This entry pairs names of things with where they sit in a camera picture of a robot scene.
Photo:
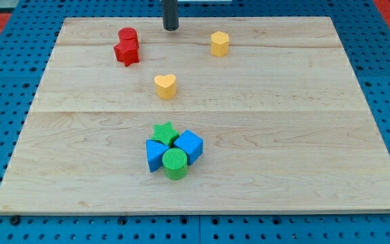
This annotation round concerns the blue cube block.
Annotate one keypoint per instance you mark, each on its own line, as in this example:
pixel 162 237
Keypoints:
pixel 191 144

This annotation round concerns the green star block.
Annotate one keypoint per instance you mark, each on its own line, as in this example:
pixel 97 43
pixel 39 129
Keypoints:
pixel 165 134

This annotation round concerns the green cylinder block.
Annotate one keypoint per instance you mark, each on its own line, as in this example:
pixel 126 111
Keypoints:
pixel 175 163

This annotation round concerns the yellow heart block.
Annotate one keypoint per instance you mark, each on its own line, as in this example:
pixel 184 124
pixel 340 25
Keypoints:
pixel 166 86

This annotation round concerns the blue triangle block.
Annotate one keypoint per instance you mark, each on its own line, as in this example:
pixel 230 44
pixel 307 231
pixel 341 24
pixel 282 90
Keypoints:
pixel 154 152

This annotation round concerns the wooden board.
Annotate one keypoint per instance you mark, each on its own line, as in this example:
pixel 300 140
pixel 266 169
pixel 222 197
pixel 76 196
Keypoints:
pixel 285 124

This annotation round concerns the yellow hexagon block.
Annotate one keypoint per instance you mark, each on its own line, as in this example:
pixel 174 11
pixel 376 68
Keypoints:
pixel 219 43

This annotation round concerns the red star block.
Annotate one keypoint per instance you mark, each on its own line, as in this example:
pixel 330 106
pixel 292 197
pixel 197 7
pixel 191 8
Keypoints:
pixel 127 52

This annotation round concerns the red cylinder block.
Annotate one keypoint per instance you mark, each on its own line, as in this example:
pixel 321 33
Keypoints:
pixel 128 34

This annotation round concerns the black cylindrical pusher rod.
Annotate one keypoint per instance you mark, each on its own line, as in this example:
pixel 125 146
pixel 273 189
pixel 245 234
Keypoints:
pixel 170 16

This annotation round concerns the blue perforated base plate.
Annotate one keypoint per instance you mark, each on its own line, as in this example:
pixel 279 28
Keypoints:
pixel 25 47

